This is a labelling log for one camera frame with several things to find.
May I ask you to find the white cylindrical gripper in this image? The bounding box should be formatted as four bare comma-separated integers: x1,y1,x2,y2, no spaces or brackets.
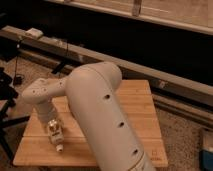
35,101,57,128

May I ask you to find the white plastic bottle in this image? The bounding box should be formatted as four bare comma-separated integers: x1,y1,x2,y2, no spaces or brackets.
47,120,64,152

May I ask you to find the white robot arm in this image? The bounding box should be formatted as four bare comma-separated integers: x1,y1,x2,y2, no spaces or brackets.
22,62,156,171

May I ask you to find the black chair base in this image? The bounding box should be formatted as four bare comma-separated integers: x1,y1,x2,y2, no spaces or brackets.
0,67,29,163

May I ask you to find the wooden table top board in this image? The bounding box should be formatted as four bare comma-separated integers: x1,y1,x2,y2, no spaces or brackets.
13,80,168,168

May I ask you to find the long wooden beam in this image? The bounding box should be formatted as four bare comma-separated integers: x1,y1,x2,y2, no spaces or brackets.
0,26,213,107

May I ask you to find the small white box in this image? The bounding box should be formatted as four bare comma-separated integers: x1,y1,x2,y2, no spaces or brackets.
25,28,43,38

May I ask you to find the blue container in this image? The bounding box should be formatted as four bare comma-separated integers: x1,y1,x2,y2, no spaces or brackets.
199,128,213,171

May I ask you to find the black power adapter with cable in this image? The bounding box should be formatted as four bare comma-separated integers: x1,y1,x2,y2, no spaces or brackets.
13,36,24,86

